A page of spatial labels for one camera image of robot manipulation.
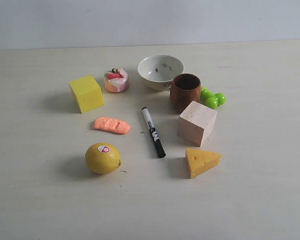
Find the orange soft clay piece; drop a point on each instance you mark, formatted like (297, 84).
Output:
(113, 125)

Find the black white marker pen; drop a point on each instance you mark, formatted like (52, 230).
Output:
(153, 132)

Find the light wooden cube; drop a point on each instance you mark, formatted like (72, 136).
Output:
(196, 123)

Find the brown wooden cup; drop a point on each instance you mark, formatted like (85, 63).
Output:
(185, 88)

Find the white ceramic bowl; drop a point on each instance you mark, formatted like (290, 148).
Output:
(158, 71)

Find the toy cake with strawberry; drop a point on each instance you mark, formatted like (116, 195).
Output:
(116, 80)

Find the yellow lemon with sticker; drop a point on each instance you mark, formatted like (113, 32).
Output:
(103, 158)

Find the yellow cheese wedge toy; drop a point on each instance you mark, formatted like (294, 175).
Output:
(199, 161)

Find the green plastic dumbbell toy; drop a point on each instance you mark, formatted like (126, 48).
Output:
(210, 99)

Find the yellow foam cube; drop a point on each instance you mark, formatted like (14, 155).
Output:
(87, 93)

